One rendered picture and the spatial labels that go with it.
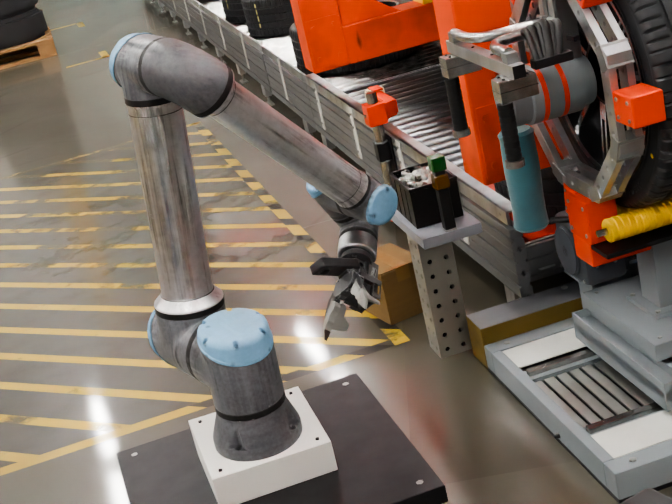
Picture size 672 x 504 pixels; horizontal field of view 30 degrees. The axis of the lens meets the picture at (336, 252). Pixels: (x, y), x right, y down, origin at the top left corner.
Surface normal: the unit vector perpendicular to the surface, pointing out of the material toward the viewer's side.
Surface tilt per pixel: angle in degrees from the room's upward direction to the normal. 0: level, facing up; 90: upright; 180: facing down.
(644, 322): 0
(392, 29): 90
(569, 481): 0
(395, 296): 90
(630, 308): 0
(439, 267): 90
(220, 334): 9
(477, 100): 90
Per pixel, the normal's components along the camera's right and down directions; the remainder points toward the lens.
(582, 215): -0.94, 0.29
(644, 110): 0.26, 0.29
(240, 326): -0.12, -0.87
